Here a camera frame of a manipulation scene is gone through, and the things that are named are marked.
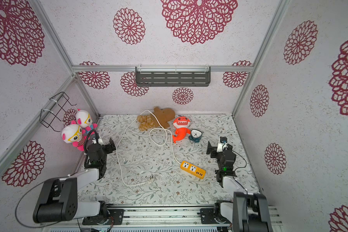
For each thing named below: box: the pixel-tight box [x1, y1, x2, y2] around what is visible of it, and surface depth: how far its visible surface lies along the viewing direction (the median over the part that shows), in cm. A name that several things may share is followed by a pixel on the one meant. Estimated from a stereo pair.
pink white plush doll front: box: [61, 123, 88, 152], surface depth 87 cm
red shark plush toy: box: [172, 116, 191, 144], surface depth 108 cm
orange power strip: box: [179, 160, 206, 180], surface depth 90 cm
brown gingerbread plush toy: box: [137, 106, 176, 131], surface depth 112 cm
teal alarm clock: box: [188, 129, 203, 144], surface depth 105 cm
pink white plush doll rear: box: [71, 108, 98, 137], surface depth 95 cm
